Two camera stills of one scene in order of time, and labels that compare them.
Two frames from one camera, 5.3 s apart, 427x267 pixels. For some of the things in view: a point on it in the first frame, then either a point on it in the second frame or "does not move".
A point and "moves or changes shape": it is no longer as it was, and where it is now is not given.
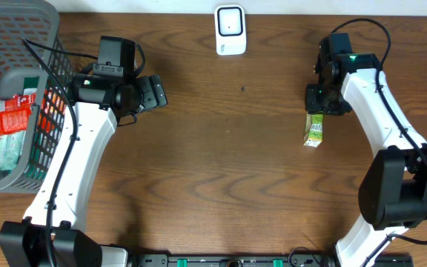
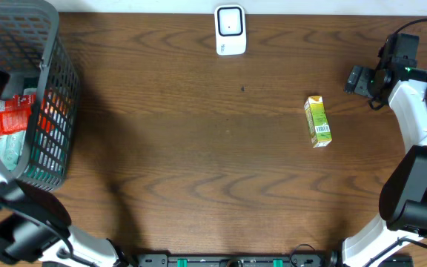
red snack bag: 7,116 does not move
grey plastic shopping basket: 4,59 does not move
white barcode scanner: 230,30 does not move
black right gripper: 312,106 to 360,86
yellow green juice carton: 313,133 moves or changes shape
